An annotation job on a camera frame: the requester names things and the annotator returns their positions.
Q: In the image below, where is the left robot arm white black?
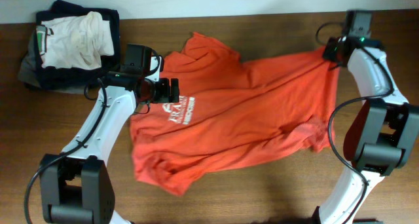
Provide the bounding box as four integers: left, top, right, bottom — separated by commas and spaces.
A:
39, 72, 180, 224

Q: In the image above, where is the red orange printed t-shirt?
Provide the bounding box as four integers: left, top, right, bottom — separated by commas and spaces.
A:
130, 32, 339, 196

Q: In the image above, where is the navy folded garment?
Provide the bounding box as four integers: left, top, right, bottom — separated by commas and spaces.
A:
28, 0, 121, 90

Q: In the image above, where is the white folded t-shirt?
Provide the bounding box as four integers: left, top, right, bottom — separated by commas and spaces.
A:
36, 11, 115, 71

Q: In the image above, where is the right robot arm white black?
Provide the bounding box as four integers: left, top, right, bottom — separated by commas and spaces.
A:
311, 37, 418, 223

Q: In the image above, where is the grey folded garment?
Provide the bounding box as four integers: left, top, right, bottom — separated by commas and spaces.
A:
18, 32, 84, 94

